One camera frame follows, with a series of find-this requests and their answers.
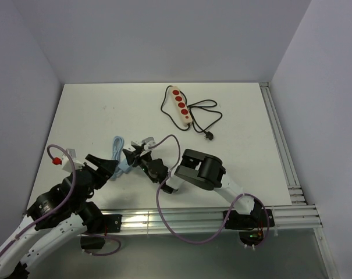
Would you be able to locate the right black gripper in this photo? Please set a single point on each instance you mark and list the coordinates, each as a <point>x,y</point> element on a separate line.
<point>139,161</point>

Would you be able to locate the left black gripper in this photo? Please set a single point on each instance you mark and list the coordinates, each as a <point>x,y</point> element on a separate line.
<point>106,168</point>

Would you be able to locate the beige red power strip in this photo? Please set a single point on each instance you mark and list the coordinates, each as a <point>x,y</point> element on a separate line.
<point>180,105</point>

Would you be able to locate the light blue power strip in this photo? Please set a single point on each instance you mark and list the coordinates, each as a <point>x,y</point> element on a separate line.
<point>123,167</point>

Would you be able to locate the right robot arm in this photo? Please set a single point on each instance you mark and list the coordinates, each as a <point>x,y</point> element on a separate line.
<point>205,172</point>

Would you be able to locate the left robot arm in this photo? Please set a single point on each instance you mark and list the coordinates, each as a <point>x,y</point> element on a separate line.
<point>56,216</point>

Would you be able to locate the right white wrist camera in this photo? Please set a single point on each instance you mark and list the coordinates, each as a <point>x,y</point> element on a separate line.
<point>144,145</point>

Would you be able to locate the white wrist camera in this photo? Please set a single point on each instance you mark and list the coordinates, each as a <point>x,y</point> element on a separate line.
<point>144,145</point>
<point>65,163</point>

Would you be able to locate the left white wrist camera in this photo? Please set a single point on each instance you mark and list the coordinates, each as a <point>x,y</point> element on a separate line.
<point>65,163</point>

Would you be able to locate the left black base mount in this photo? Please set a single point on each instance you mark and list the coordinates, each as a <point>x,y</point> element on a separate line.
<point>94,239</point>

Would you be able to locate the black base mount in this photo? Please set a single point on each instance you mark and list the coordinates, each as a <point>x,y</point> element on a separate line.
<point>252,227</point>
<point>94,239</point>

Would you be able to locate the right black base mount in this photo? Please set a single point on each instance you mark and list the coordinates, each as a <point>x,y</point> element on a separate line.
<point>252,227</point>

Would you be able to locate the aluminium right rail frame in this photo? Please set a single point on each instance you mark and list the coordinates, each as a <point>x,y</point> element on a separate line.
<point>293,184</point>

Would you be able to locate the aluminium rail frame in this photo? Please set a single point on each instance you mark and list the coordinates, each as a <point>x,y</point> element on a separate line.
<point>193,243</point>
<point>293,184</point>

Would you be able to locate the aluminium front rail frame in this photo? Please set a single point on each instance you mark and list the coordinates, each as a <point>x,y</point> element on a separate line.
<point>193,243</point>

